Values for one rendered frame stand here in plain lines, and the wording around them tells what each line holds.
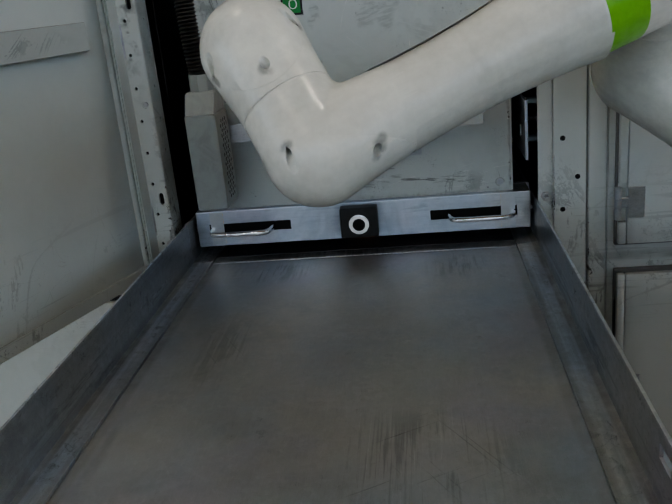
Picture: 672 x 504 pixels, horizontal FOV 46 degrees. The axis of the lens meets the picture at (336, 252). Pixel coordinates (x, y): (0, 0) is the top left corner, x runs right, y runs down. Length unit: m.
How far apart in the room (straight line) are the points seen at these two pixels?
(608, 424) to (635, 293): 0.54
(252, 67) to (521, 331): 0.45
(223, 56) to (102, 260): 0.55
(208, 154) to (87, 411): 0.45
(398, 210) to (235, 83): 0.55
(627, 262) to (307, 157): 0.70
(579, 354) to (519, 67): 0.32
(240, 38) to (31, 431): 0.42
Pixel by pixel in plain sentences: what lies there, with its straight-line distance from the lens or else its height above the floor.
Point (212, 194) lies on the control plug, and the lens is 1.19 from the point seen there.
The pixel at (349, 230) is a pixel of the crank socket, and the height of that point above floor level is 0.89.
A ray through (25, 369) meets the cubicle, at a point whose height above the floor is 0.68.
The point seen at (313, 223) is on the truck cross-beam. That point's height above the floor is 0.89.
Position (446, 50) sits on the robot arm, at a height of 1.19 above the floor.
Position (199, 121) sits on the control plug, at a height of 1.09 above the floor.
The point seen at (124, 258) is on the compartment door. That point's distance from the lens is 1.30.
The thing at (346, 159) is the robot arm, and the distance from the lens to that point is 0.74.
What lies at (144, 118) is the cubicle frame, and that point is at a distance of 1.27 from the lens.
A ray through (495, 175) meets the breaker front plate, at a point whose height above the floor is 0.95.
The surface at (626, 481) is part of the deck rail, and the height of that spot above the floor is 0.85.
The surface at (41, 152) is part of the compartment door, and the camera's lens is 1.17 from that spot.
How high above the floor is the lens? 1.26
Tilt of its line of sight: 19 degrees down
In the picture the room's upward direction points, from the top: 6 degrees counter-clockwise
